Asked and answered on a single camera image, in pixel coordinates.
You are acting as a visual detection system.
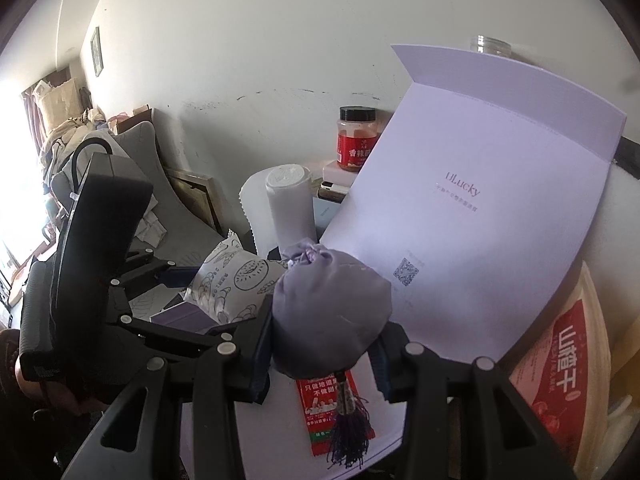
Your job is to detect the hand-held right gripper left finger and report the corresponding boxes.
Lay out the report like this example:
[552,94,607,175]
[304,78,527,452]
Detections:
[60,317,275,480]

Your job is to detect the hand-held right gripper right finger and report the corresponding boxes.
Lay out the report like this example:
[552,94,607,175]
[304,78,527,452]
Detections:
[372,322,581,480]

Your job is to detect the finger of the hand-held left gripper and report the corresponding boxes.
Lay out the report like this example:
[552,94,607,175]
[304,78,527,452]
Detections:
[109,246,202,302]
[106,310,242,362]

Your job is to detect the red snack packet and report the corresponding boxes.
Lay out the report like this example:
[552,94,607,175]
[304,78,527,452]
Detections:
[294,371,374,457]

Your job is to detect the white printed bread packet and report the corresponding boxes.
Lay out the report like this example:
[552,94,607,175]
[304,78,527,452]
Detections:
[184,229,287,327]

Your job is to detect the lavender sachet pouch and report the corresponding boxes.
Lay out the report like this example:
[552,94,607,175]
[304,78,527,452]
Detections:
[270,241,394,472]

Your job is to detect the lavender gift box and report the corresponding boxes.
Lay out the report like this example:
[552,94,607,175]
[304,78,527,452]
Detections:
[149,42,629,480]

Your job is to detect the cardboard boxes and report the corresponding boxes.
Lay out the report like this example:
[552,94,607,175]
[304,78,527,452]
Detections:
[36,76,84,132]

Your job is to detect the white paper towel roll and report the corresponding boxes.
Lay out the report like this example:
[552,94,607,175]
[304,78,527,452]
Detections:
[239,162,319,257]

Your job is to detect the red-label dried fruit pouch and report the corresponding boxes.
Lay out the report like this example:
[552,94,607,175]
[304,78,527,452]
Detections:
[506,259,614,480]

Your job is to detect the white power bank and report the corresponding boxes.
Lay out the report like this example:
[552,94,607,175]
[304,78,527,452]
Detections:
[317,179,352,204]

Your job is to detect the red-lid sauce jar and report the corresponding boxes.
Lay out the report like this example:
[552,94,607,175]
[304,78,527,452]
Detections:
[335,105,384,174]

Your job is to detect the black flat board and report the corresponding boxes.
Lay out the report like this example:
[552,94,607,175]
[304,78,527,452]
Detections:
[614,134,640,179]

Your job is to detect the clear glass jar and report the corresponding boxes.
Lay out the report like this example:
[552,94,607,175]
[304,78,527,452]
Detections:
[469,34,514,59]

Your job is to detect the wooden frame panel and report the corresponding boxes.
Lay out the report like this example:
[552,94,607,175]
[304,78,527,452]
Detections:
[166,166,227,234]

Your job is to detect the small wall picture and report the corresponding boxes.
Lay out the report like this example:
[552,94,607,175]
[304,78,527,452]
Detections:
[89,26,105,79]

